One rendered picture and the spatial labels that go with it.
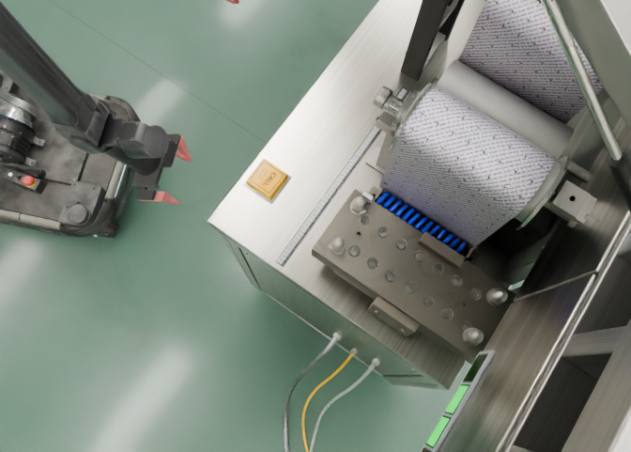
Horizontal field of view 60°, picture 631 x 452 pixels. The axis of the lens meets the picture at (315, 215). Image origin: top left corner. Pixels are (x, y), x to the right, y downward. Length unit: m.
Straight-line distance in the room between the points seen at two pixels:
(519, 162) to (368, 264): 0.37
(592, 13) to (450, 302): 0.83
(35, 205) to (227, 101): 0.86
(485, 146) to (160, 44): 1.92
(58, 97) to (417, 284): 0.73
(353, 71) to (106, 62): 1.46
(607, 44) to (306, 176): 0.99
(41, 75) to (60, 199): 1.33
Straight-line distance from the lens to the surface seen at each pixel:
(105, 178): 2.14
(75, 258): 2.36
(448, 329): 1.14
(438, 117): 0.94
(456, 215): 1.10
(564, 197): 0.98
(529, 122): 1.08
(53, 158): 2.22
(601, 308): 0.77
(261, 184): 1.29
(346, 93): 1.41
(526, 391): 0.75
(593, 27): 0.40
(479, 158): 0.94
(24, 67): 0.85
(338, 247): 1.10
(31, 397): 2.36
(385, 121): 1.12
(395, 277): 1.13
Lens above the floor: 2.13
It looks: 74 degrees down
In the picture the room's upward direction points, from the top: 3 degrees clockwise
